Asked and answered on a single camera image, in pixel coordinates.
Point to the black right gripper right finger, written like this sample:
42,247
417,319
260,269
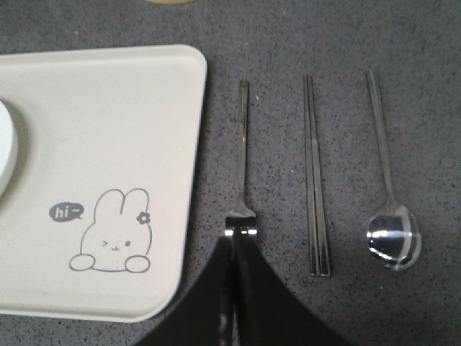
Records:
267,312

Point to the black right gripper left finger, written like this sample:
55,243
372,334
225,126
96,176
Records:
205,314

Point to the silver metal fork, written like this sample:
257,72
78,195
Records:
241,219

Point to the silver metal spoon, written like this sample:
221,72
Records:
393,234

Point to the white round plate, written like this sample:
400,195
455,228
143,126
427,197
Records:
8,146

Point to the cream rabbit serving tray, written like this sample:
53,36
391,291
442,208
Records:
94,211

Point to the wooden mug tree stand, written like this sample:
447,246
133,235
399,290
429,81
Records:
170,2

